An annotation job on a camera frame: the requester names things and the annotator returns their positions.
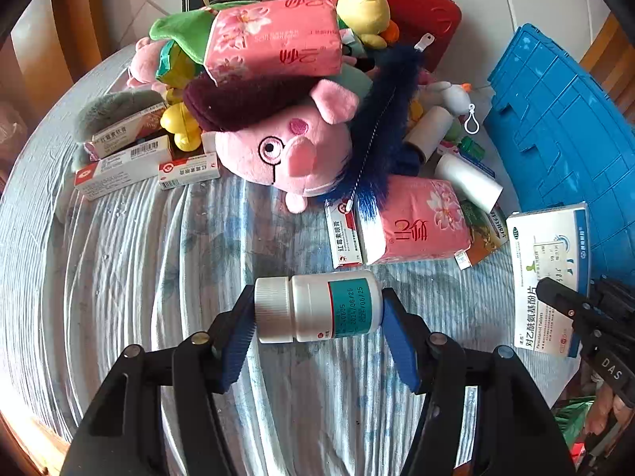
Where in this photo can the wooden chair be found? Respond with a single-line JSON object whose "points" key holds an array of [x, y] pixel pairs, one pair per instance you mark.
{"points": [[612, 44], [79, 20]]}

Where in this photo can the dark blue fluffy duster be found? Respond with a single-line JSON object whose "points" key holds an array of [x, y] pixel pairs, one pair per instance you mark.
{"points": [[387, 104]]}

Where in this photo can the blue white striped tablecloth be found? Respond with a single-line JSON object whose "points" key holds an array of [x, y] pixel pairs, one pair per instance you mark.
{"points": [[124, 282]]}

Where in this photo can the brown cardboard tube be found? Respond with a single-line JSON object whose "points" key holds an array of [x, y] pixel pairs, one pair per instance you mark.
{"points": [[431, 129]]}

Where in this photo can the grey fluffy plush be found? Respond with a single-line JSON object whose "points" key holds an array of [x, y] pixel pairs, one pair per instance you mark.
{"points": [[109, 111]]}

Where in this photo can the pink pig plush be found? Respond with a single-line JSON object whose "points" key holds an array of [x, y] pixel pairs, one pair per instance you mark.
{"points": [[297, 148]]}

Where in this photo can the white and blue medicine box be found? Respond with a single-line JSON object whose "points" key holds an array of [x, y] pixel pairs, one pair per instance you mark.
{"points": [[540, 267]]}

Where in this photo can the person's right hand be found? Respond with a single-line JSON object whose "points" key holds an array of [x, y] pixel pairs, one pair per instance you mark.
{"points": [[601, 409]]}

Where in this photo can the small green bottle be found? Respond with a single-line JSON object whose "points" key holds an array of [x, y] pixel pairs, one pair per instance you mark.
{"points": [[471, 147]]}

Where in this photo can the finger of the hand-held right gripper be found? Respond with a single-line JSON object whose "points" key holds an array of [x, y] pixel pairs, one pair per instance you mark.
{"points": [[565, 305], [612, 292]]}

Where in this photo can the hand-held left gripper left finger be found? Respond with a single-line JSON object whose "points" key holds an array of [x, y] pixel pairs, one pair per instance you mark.
{"points": [[235, 347]]}

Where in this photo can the white ointment box red print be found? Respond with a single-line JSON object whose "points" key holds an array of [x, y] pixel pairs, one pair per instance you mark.
{"points": [[126, 134]]}

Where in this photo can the yellow duck plush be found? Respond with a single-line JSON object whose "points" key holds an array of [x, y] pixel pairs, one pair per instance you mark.
{"points": [[362, 12]]}

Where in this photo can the small yellow rubber duck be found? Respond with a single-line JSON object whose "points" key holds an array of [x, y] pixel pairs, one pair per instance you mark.
{"points": [[181, 124]]}

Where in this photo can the red plastic suitcase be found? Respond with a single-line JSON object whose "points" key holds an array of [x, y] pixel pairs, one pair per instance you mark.
{"points": [[426, 15]]}

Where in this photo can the small blue white box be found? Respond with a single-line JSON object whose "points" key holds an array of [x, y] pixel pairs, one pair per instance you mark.
{"points": [[483, 167]]}

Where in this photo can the green plush toy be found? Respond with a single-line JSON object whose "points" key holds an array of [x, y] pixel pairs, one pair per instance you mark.
{"points": [[183, 29]]}

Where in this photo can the long white medicine box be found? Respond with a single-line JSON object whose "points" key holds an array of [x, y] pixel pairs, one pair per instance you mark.
{"points": [[119, 168]]}

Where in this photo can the small pink plush toy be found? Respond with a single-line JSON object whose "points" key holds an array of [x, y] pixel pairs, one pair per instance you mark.
{"points": [[146, 59]]}

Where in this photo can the pink tissue pack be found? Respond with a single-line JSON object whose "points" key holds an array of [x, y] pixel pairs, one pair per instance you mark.
{"points": [[278, 39], [411, 220]]}

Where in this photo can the small white red medicine box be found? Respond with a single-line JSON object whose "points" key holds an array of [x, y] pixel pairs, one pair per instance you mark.
{"points": [[188, 171]]}

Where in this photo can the maroon knit hat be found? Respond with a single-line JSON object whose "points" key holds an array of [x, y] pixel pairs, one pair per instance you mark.
{"points": [[238, 101]]}

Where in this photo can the blue plastic crate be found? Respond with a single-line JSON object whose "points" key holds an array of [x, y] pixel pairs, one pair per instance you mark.
{"points": [[555, 134]]}

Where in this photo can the teal plush toy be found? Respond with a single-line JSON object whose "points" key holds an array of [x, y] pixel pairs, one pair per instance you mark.
{"points": [[357, 82]]}

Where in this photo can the orange and green box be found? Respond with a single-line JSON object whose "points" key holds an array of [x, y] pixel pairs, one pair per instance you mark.
{"points": [[483, 235]]}

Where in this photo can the white pill bottle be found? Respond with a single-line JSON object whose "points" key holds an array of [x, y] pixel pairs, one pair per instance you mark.
{"points": [[317, 307]]}

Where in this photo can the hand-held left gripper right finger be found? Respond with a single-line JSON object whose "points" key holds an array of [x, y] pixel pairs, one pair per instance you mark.
{"points": [[402, 347]]}

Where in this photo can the green plastic bag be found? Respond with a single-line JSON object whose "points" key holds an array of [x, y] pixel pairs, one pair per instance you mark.
{"points": [[570, 419]]}

